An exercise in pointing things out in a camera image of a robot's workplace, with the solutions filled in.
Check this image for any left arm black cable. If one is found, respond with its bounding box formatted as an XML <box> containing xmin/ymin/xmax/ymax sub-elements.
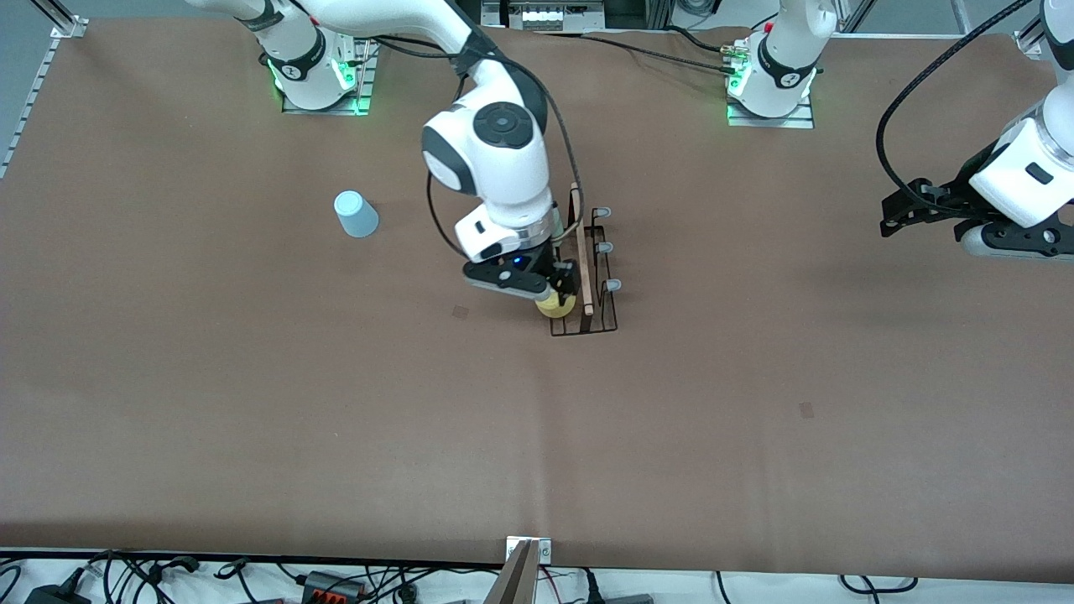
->
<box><xmin>877</xmin><ymin>0</ymin><xmax>1041</xmax><ymax>198</ymax></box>

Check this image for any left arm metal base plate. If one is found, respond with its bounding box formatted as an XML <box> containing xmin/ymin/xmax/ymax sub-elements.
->
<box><xmin>727</xmin><ymin>91</ymin><xmax>816</xmax><ymax>129</ymax></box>

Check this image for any black wire cup holder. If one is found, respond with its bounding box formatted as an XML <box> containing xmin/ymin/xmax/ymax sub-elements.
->
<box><xmin>550</xmin><ymin>182</ymin><xmax>623</xmax><ymax>338</ymax></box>

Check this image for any light blue plastic cup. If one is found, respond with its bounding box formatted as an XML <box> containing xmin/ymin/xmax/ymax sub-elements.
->
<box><xmin>334</xmin><ymin>190</ymin><xmax>380</xmax><ymax>239</ymax></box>

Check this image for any yellow plastic cup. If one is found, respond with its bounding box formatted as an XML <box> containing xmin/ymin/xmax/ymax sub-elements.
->
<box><xmin>535</xmin><ymin>289</ymin><xmax>578</xmax><ymax>320</ymax></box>

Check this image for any perforated aluminium rail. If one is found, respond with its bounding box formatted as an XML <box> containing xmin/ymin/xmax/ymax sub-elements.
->
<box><xmin>0</xmin><ymin>34</ymin><xmax>64</xmax><ymax>181</ymax></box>

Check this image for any black power adapter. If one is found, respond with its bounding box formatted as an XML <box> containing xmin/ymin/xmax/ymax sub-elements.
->
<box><xmin>25</xmin><ymin>583</ymin><xmax>93</xmax><ymax>604</ymax></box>

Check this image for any grey angled post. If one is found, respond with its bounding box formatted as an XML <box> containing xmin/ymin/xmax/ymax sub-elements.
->
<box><xmin>482</xmin><ymin>541</ymin><xmax>542</xmax><ymax>604</ymax></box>

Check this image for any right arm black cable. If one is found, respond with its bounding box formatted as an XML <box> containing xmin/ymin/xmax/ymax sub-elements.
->
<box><xmin>369</xmin><ymin>34</ymin><xmax>584</xmax><ymax>257</ymax></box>

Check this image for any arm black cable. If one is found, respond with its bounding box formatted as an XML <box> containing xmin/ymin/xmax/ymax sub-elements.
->
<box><xmin>369</xmin><ymin>34</ymin><xmax>584</xmax><ymax>257</ymax></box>
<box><xmin>877</xmin><ymin>0</ymin><xmax>1041</xmax><ymax>198</ymax></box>

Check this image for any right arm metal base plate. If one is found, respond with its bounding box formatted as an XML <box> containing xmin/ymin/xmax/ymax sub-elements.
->
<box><xmin>281</xmin><ymin>23</ymin><xmax>375</xmax><ymax>117</ymax></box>

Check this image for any white electronics box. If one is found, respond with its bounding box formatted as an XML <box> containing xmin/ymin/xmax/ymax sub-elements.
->
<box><xmin>482</xmin><ymin>0</ymin><xmax>607</xmax><ymax>33</ymax></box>

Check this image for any black orange connector box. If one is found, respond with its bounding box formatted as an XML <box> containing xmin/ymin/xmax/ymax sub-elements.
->
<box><xmin>302</xmin><ymin>570</ymin><xmax>366</xmax><ymax>601</ymax></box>

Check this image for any brown table cover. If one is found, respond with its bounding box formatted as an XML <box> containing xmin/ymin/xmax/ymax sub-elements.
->
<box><xmin>0</xmin><ymin>18</ymin><xmax>1074</xmax><ymax>584</ymax></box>

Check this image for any thick black cable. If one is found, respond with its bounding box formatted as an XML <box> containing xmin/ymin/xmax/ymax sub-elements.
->
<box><xmin>667</xmin><ymin>25</ymin><xmax>731</xmax><ymax>55</ymax></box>

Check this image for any thin black cable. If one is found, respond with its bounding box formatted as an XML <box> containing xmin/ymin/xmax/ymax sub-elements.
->
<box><xmin>537</xmin><ymin>30</ymin><xmax>739</xmax><ymax>78</ymax></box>

